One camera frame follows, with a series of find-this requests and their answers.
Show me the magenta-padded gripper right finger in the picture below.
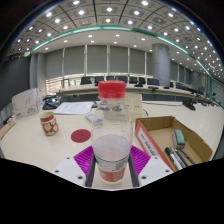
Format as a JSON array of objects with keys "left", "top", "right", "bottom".
[{"left": 128, "top": 145, "right": 174, "bottom": 188}]

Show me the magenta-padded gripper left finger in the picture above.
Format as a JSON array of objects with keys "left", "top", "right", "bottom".
[{"left": 53, "top": 145, "right": 97, "bottom": 188}]

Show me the clear bottle with red cap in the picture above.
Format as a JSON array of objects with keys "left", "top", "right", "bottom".
[{"left": 90, "top": 80, "right": 134, "bottom": 184}]

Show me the flat round red coaster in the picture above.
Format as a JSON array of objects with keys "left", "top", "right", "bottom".
[{"left": 70, "top": 128, "right": 92, "bottom": 144}]

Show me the black marker pen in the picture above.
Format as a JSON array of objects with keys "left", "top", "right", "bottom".
[
  {"left": 170, "top": 147, "right": 189, "bottom": 169},
  {"left": 164, "top": 146, "right": 183, "bottom": 171},
  {"left": 179, "top": 148, "right": 198, "bottom": 166}
]

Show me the open brown cardboard box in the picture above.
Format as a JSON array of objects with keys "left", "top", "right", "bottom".
[{"left": 134, "top": 115, "right": 214, "bottom": 173}]

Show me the grey whiteboard eraser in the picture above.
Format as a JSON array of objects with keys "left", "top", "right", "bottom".
[{"left": 172, "top": 128, "right": 186, "bottom": 150}]

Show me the red and cream mug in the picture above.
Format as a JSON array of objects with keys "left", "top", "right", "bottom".
[{"left": 39, "top": 110, "right": 60, "bottom": 137}]

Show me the white paper sheet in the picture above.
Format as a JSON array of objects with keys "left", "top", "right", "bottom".
[{"left": 53, "top": 101, "right": 95, "bottom": 116}]

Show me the beige plastic organizer tray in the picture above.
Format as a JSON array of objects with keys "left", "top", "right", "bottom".
[{"left": 124, "top": 93, "right": 144, "bottom": 122}]

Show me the black conference microphone console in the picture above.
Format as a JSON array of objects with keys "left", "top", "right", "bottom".
[{"left": 42, "top": 96, "right": 63, "bottom": 111}]

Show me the long curved conference desk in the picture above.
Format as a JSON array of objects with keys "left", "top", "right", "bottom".
[{"left": 56, "top": 83, "right": 224, "bottom": 108}]

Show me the black desk microphone unit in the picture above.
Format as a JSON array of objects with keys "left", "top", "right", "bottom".
[{"left": 182, "top": 99, "right": 197, "bottom": 111}]

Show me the white printed cardboard box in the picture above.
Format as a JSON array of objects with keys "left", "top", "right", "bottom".
[{"left": 11, "top": 87, "right": 43, "bottom": 120}]

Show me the row of black office chairs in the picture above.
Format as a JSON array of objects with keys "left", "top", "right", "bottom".
[{"left": 79, "top": 75, "right": 161, "bottom": 87}]

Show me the group of ceiling lights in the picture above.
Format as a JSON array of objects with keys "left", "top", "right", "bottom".
[{"left": 8, "top": 0, "right": 224, "bottom": 81}]

